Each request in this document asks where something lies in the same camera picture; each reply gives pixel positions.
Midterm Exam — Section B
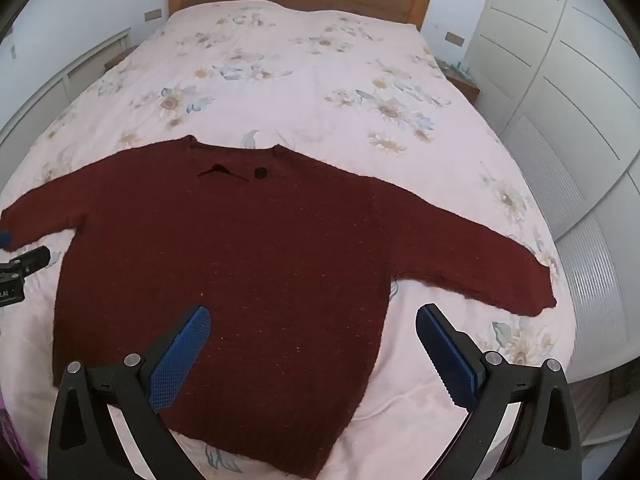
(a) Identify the wooden nightstand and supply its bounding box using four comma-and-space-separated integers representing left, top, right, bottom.
435, 57, 483, 106
104, 46, 135, 71

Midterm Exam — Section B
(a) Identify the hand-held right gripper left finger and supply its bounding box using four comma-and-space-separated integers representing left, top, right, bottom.
47, 305, 213, 480

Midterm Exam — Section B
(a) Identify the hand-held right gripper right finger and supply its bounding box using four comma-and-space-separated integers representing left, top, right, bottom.
415, 303, 583, 480

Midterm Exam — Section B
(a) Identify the white wardrobe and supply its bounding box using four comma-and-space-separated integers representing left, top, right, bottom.
462, 0, 640, 441

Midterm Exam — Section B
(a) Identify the dark red knit sweater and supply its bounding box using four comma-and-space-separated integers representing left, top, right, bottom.
0, 135, 557, 480

